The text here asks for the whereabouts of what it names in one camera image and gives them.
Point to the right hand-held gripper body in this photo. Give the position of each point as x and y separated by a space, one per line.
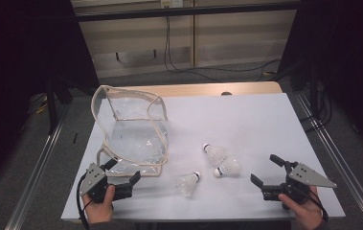
300 179

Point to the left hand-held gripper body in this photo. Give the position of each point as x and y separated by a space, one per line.
97 180

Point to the white shuttlecock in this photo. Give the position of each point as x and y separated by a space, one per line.
215 155
188 185
228 166

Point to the transparent bag with beige trim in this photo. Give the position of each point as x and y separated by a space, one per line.
137 140

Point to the person's left hand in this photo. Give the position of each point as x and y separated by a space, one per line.
99 212

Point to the person's right hand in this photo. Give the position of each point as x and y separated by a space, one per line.
308 217

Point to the black metal stand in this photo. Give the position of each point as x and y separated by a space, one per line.
52 108
313 96

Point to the dark round table grommet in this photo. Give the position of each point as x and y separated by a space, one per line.
226 93

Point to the black curtain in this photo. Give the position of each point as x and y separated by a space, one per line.
16 64
354 64

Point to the black horizontal bar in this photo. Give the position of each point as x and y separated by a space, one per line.
185 11

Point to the aluminium floor rail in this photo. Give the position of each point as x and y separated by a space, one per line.
345 172
35 179

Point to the white wall socket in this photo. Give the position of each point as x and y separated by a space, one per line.
172 3

